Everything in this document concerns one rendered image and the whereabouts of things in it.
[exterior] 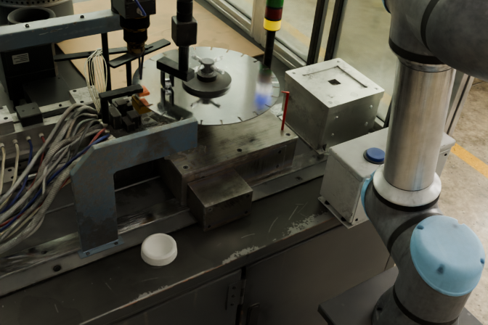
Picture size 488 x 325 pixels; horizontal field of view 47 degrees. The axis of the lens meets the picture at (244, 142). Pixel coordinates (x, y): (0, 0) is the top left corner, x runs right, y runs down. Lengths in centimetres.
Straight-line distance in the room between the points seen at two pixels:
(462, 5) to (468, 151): 227
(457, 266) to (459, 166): 192
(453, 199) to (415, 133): 174
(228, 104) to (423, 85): 48
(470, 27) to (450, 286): 42
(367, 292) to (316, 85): 53
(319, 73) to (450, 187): 136
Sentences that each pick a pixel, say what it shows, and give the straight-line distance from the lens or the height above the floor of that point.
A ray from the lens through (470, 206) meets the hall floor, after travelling 263.
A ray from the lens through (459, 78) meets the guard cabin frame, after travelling 129.
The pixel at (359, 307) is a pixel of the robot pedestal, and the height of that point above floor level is 75.
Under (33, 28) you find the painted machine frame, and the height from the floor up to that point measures 105.
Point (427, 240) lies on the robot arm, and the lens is 94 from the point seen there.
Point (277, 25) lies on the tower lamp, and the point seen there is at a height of 99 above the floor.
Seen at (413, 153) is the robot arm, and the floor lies 108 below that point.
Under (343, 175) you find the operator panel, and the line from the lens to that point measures 119.
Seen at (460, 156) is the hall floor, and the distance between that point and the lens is 290.
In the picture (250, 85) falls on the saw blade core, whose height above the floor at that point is 95.
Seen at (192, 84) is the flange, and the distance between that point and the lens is 123.
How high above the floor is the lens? 161
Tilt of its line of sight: 37 degrees down
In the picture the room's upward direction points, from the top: 6 degrees clockwise
